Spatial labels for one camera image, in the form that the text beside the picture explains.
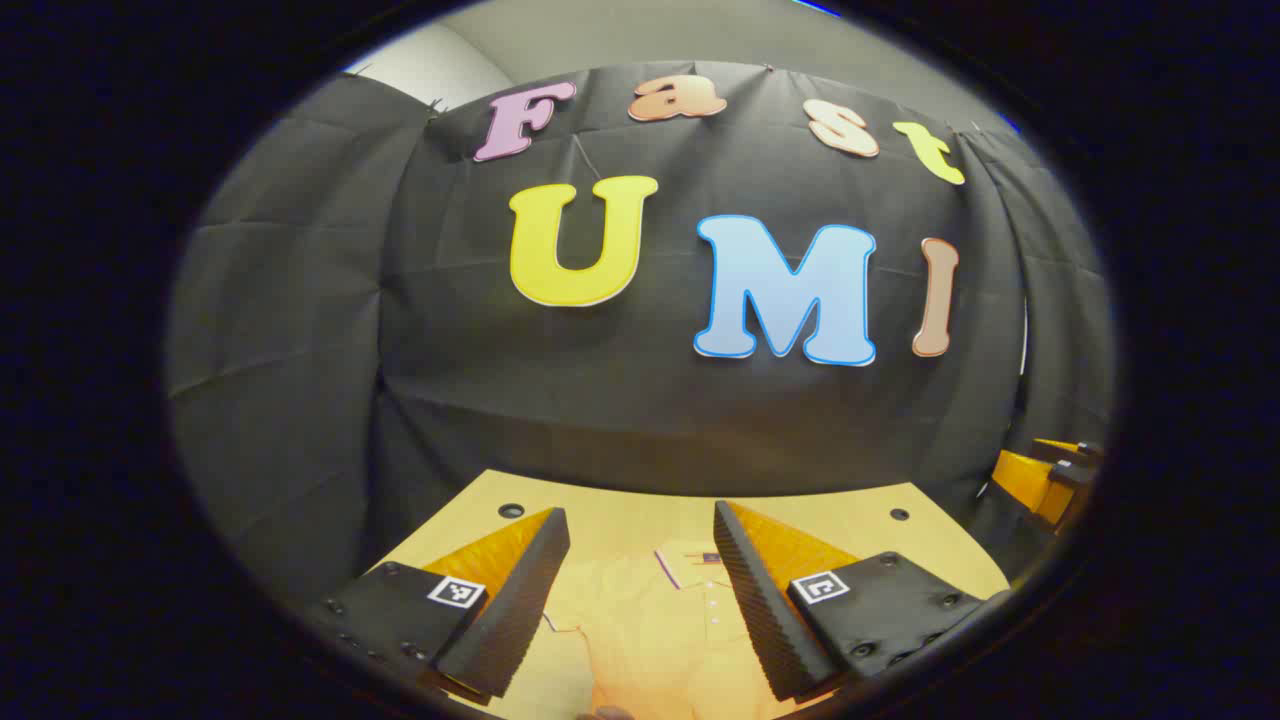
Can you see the orange T-shirt with purple trim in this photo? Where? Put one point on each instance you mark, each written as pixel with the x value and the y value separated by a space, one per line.
pixel 650 640

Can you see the black backdrop cloth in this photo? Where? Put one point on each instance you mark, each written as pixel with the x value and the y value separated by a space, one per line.
pixel 620 400

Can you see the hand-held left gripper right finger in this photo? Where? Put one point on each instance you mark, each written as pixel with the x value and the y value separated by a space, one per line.
pixel 760 610

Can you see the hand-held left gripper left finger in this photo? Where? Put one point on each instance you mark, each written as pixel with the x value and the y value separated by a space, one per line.
pixel 515 600

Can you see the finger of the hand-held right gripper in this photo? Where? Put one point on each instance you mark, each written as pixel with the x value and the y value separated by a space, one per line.
pixel 1070 448
pixel 1025 482

